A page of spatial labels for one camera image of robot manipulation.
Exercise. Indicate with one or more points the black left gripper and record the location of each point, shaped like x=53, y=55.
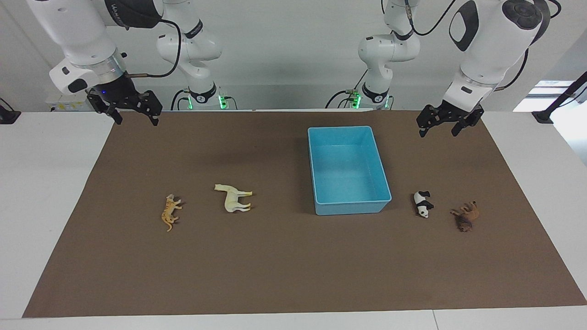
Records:
x=451, y=113

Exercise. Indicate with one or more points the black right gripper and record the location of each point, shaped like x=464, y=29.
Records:
x=119, y=91

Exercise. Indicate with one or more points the black white panda toy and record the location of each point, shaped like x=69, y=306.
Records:
x=422, y=204

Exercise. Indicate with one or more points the brown lion toy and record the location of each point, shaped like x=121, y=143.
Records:
x=467, y=215

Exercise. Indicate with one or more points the orange tiger toy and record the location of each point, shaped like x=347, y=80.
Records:
x=168, y=210

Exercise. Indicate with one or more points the cream horse toy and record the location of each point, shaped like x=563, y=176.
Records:
x=231, y=201

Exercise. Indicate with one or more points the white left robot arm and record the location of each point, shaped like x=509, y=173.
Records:
x=486, y=46

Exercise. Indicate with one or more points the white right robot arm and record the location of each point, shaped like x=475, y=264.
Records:
x=82, y=41

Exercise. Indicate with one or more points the white box yellow label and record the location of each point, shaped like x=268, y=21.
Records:
x=69, y=106

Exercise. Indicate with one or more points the light blue storage box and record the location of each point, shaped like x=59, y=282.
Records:
x=348, y=174

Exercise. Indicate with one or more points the black angled stand pole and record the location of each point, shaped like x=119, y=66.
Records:
x=543, y=116

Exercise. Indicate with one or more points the black clamp stand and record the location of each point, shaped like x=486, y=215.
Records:
x=8, y=117

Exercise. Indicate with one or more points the brown table mat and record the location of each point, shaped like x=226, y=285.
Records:
x=284, y=256

